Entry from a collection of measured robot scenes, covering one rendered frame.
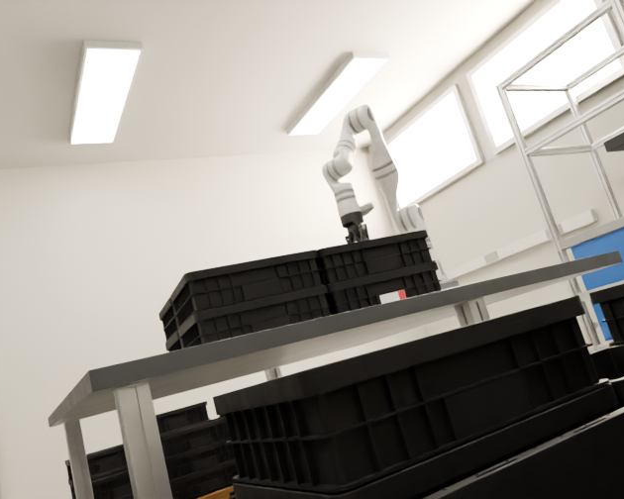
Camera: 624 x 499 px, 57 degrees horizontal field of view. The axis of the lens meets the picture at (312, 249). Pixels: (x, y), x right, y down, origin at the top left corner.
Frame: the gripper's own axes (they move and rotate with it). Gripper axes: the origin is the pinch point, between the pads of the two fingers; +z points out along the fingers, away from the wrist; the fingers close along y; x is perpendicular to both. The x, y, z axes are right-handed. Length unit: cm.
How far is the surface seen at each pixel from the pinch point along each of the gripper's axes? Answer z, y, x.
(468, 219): -64, -257, 237
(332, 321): 22, 46, -34
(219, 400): 33, 91, -69
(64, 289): -82, -312, -107
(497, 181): -82, -213, 244
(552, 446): 43, 126, -49
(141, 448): 37, 48, -79
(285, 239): -99, -343, 92
